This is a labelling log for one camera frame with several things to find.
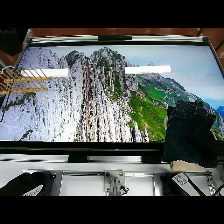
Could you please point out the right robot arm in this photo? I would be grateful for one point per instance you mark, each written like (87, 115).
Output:
(186, 185)

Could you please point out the silver frame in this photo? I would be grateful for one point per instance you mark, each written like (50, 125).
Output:
(100, 166)

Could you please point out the brown clothes hanger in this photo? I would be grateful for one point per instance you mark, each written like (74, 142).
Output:
(26, 90)
(30, 79)

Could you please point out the black garment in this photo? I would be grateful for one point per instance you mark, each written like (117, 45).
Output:
(190, 133)
(10, 41)

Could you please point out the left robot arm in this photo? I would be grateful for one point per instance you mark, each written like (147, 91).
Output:
(25, 185)

